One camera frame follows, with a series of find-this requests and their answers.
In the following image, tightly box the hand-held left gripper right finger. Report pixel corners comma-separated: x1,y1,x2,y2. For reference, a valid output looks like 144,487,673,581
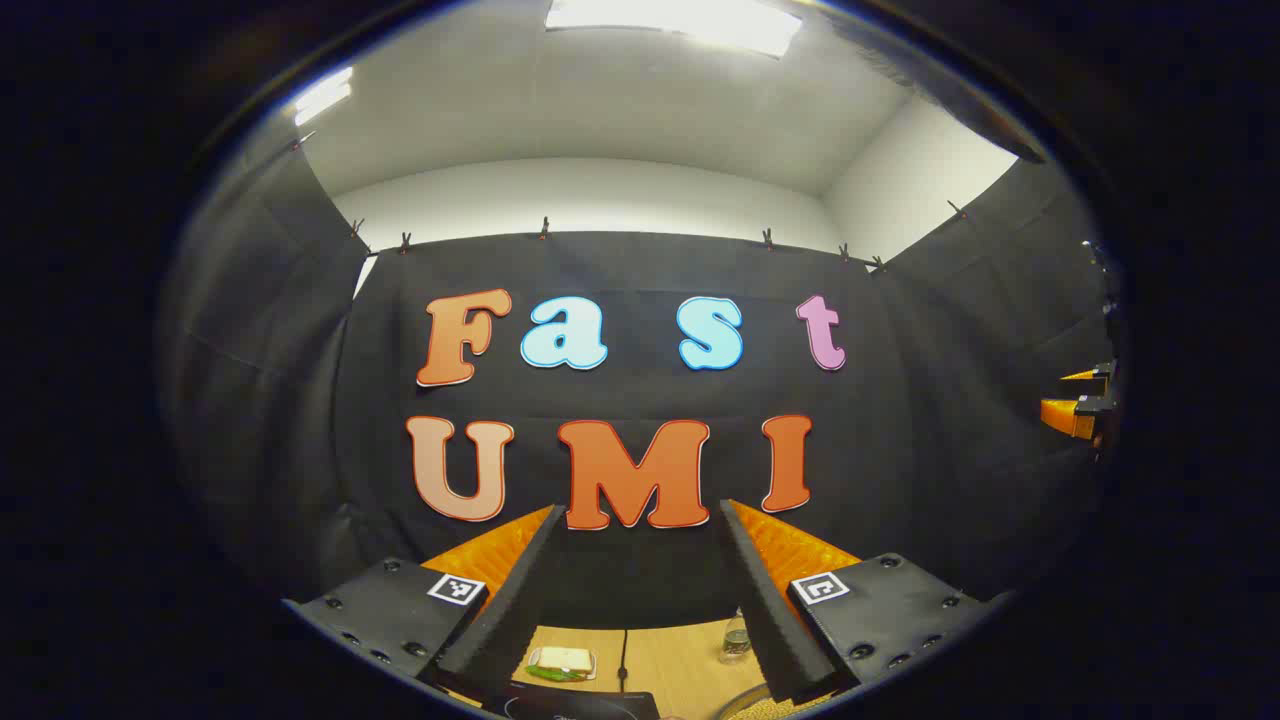
718,499,1006,706

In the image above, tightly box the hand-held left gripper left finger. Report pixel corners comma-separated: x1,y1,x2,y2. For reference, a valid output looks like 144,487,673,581
283,505,569,706

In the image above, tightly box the steel pot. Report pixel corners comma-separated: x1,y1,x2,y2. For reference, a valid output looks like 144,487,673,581
712,683,801,720

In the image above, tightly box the clear plastic water bottle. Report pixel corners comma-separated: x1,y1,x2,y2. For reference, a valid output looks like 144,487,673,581
718,607,753,667

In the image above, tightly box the small white plate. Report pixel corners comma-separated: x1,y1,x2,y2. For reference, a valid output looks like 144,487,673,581
526,646,599,685

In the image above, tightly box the row of black cloth clips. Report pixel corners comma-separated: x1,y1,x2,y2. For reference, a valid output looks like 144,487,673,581
293,130,969,273

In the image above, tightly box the small ceiling light panel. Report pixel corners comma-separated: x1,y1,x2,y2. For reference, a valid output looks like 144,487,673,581
291,66,355,127

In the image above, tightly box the large ceiling light panel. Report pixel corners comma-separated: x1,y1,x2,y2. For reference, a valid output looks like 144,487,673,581
545,0,804,59

